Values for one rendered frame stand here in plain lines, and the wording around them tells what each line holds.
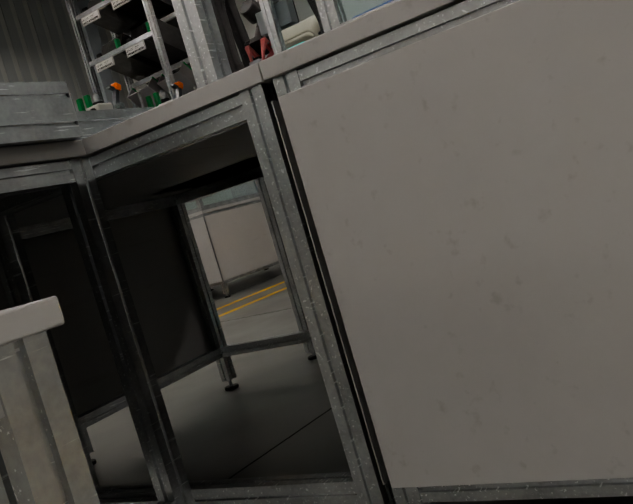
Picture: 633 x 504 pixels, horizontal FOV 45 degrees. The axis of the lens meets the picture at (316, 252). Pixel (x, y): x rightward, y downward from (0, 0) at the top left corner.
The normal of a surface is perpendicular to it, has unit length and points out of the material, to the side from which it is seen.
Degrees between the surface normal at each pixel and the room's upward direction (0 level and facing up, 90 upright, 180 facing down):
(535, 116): 90
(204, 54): 90
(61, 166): 90
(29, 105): 90
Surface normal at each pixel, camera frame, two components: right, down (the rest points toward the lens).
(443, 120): -0.51, 0.20
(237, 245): 0.78, -0.19
